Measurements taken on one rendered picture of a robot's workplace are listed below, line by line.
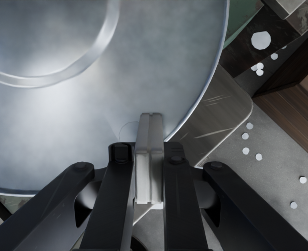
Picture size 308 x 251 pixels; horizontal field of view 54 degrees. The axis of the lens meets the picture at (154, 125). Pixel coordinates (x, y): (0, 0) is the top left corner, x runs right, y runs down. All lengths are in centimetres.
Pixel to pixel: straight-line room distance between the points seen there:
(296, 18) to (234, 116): 24
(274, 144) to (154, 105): 88
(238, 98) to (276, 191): 88
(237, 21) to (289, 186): 80
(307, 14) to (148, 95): 28
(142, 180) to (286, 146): 96
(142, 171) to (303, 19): 34
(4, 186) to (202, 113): 16
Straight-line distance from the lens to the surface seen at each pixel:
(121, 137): 22
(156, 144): 16
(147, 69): 23
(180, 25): 23
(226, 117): 23
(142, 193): 16
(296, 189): 112
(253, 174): 107
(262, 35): 39
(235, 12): 40
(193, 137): 23
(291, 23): 44
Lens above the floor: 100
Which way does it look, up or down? 89 degrees down
